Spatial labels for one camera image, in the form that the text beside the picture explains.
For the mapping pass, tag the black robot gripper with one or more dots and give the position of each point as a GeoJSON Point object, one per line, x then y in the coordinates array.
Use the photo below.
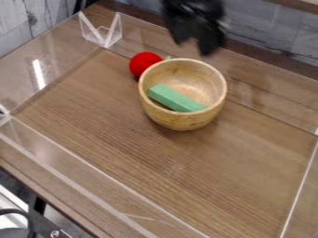
{"type": "Point", "coordinates": [180, 12]}

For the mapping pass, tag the wooden bowl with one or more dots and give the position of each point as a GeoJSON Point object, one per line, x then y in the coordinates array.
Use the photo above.
{"type": "Point", "coordinates": [181, 93]}

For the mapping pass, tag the red fruit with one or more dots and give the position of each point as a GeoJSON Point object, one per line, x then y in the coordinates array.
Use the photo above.
{"type": "Point", "coordinates": [141, 61]}

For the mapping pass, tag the green rectangular block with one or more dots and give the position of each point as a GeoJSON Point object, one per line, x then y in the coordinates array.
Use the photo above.
{"type": "Point", "coordinates": [173, 100]}

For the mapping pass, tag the clear acrylic corner bracket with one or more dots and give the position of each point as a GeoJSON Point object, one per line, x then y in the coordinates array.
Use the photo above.
{"type": "Point", "coordinates": [101, 36]}

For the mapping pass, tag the clear acrylic tray wall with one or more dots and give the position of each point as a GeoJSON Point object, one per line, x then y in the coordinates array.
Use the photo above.
{"type": "Point", "coordinates": [129, 179]}

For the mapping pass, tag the black metal table frame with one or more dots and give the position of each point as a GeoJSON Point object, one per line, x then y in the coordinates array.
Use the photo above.
{"type": "Point", "coordinates": [49, 223]}

